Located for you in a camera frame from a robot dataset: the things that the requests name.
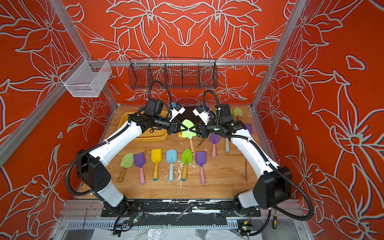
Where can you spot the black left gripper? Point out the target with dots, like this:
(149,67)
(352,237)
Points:
(174,128)

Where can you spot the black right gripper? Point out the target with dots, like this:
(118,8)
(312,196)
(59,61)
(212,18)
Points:
(204,130)

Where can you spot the pink handled tool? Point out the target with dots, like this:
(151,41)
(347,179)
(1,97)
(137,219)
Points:
(214,139)

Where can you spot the blue shovel white handle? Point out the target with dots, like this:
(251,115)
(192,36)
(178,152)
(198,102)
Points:
(171,158)

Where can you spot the small green shovel wooden handle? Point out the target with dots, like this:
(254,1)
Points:
(186,158)

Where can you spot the yellow shovel yellow handle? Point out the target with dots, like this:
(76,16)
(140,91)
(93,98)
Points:
(156,157)

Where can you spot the purple shovel blade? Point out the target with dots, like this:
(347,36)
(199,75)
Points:
(139,161)

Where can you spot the purple square shovel pink handle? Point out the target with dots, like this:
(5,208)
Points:
(250,128)

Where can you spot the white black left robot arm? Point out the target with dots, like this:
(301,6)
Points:
(91,165)

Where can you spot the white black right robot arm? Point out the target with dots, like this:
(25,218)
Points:
(274,184)

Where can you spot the hex key on table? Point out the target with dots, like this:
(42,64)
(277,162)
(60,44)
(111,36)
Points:
(246,171)

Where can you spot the black wire wall basket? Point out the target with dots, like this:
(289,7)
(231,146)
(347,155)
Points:
(174,73)

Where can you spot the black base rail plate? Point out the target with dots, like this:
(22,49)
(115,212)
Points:
(221,207)

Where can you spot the wrench on base rail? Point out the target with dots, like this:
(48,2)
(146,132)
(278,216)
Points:
(184,211)

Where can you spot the clear mesh wall basket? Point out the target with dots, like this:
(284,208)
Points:
(85,80)

